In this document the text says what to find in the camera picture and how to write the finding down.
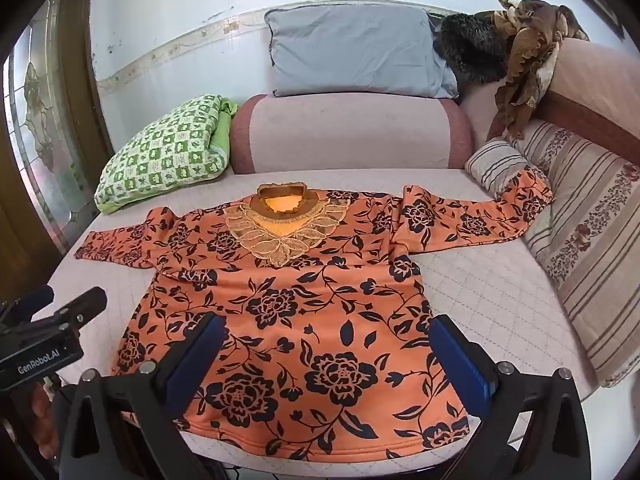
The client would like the orange floral sweater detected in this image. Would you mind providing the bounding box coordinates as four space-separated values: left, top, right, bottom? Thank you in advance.
75 167 555 461

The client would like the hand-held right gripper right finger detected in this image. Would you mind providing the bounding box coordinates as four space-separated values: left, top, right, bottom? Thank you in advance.
428 314 592 480

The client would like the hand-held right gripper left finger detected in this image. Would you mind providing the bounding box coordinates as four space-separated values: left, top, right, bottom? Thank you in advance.
59 311 226 480

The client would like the pink sofa backrest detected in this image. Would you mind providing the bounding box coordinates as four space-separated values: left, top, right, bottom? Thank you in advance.
460 35 640 181

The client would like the brown ruffled garment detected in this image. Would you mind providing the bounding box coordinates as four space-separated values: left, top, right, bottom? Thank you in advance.
490 0 591 141

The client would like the grey pillow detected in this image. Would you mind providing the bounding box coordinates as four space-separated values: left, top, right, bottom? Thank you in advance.
264 4 459 100

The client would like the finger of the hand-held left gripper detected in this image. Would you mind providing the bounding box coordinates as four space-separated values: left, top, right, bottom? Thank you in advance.
49 287 108 328
0 285 55 322

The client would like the wooden glass door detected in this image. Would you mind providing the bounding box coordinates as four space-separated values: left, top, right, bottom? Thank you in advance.
0 0 116 306

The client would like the dark fuzzy garment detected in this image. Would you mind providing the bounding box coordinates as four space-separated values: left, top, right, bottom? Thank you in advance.
433 10 516 85

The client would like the pink bolster cushion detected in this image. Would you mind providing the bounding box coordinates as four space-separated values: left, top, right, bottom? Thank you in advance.
229 93 475 175

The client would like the green checked pillow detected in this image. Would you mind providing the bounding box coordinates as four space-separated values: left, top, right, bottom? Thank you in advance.
94 94 240 215

